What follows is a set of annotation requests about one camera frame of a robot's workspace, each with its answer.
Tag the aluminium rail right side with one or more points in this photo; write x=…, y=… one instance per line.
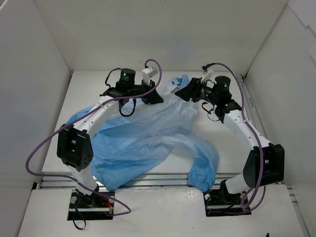
x=252, y=112

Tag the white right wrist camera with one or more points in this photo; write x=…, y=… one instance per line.
x=207, y=72

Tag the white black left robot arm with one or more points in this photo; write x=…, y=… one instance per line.
x=74, y=146

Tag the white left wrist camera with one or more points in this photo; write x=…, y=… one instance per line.
x=147, y=74

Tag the light blue zip jacket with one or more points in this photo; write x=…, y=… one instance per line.
x=127, y=147

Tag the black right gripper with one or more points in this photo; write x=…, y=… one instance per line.
x=193, y=89

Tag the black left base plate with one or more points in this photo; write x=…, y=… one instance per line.
x=91, y=208

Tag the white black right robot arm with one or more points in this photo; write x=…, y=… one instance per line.
x=265, y=162

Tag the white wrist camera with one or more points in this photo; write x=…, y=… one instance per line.
x=147, y=74
x=207, y=72

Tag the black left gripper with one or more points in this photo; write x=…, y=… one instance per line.
x=148, y=91

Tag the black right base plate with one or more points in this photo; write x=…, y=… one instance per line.
x=217, y=206

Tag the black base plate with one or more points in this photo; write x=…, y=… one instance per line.
x=91, y=208
x=217, y=206

